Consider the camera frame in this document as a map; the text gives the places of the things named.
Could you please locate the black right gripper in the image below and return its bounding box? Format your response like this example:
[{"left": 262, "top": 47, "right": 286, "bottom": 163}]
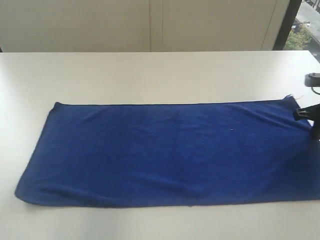
[{"left": 293, "top": 104, "right": 320, "bottom": 140}]

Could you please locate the blue microfiber towel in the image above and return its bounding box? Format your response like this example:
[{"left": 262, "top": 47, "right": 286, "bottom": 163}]
[{"left": 15, "top": 96, "right": 320, "bottom": 208}]

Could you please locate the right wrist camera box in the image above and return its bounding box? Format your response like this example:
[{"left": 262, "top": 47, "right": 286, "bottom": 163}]
[{"left": 304, "top": 72, "right": 320, "bottom": 88}]

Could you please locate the black window frame post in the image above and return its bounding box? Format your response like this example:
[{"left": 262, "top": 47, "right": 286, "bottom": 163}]
[{"left": 272, "top": 0, "right": 302, "bottom": 51}]

